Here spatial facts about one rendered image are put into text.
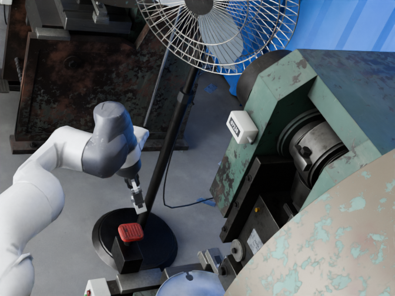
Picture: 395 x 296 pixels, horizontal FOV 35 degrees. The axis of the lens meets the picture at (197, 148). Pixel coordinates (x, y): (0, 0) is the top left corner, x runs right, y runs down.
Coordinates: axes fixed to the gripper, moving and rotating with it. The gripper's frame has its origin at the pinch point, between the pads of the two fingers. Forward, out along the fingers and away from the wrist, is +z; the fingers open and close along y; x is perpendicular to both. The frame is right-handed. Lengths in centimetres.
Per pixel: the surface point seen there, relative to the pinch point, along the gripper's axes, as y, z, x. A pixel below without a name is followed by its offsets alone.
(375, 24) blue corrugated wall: -83, 43, 127
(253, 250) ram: 32.2, -9.1, 21.2
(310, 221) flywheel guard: 64, -66, 19
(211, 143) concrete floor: -117, 122, 53
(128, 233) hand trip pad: 1.0, 10.2, -5.6
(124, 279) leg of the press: 8.5, 20.6, -11.2
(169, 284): 21.5, 10.3, 0.3
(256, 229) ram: 29.9, -13.6, 23.4
